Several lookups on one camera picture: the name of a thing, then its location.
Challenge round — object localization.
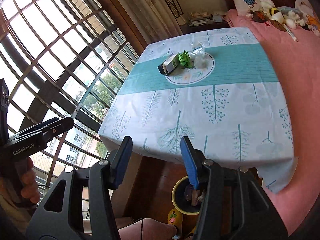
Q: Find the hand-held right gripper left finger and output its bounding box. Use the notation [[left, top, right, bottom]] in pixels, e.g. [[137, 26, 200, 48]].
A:
[[26, 136, 133, 240]]

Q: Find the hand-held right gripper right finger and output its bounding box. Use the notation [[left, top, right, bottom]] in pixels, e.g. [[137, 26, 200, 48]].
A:
[[180, 136, 289, 240]]

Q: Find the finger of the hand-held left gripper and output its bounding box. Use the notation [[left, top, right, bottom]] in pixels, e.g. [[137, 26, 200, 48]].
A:
[[41, 117, 75, 143], [15, 117, 60, 138]]

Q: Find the yellow-rimmed teal trash bin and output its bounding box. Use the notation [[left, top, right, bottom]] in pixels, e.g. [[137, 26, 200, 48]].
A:
[[171, 175, 209, 215]]

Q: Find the person's left forearm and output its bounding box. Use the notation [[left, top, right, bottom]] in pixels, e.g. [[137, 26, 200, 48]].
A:
[[0, 177, 38, 233]]

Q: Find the person's left hand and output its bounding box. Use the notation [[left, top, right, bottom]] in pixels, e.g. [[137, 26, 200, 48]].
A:
[[20, 156, 40, 203]]

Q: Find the yellow knitted slipper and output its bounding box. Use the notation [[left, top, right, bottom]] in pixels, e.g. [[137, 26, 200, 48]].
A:
[[167, 208, 183, 230]]

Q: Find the white leaf-print tablecloth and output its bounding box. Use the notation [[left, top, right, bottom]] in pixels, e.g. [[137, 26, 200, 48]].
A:
[[98, 27, 299, 194]]

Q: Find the person's left leg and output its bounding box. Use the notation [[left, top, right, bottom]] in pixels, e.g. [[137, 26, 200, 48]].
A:
[[117, 217, 178, 240]]

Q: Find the window with metal grille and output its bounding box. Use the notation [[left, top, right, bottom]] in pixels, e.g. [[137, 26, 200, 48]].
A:
[[0, 0, 140, 205]]

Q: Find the white and green carton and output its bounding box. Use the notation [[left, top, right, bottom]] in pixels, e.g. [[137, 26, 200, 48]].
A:
[[162, 54, 182, 74]]

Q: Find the crumpled clear plastic wrap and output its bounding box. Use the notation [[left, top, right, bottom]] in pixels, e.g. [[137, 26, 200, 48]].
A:
[[191, 54, 210, 70]]

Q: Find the crumpled green wrapper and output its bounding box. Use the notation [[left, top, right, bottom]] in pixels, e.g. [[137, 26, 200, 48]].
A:
[[177, 51, 192, 68]]

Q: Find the clear plastic bag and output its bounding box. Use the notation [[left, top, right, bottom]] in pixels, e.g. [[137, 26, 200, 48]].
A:
[[189, 42, 206, 57]]

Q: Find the dark wooden nightstand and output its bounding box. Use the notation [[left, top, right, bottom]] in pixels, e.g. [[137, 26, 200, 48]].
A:
[[179, 17, 232, 35]]

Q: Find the pink bed sheet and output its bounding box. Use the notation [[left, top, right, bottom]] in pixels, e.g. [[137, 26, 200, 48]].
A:
[[225, 9, 320, 235]]

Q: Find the pale curtain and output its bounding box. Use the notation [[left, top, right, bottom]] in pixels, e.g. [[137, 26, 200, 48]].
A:
[[120, 0, 184, 45]]

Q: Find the white marker pen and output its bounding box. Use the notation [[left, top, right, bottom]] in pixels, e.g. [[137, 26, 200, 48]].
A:
[[284, 25, 298, 42]]

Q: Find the white printed pillow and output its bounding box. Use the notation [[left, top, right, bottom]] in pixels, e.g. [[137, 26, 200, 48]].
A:
[[227, 0, 263, 17]]

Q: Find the pile of plush toys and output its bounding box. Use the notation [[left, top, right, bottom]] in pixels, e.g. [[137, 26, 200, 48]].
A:
[[246, 0, 307, 33]]

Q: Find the white printed cushion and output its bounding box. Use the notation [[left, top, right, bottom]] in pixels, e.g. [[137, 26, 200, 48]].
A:
[[295, 0, 320, 37]]

